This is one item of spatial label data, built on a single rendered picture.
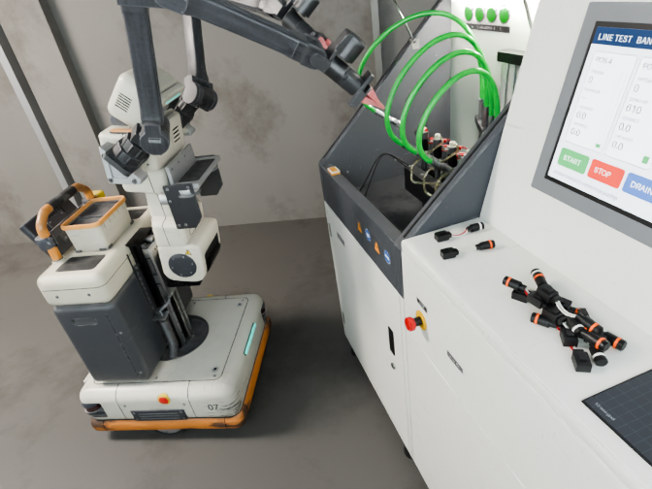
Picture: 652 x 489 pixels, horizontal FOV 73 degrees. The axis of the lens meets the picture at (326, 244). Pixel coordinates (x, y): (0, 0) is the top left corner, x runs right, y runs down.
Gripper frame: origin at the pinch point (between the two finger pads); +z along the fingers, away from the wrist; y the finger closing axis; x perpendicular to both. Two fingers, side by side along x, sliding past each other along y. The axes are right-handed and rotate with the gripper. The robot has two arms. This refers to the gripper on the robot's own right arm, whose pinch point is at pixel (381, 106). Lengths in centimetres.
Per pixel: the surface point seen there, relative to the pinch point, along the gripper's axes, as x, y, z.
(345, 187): 4.5, -27.2, 9.3
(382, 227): -24.6, -22.0, 14.0
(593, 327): -78, 1, 27
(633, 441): -95, -4, 26
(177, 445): -13, -153, 19
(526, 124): -36.5, 19.1, 16.4
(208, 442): -13, -143, 28
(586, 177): -55, 18, 22
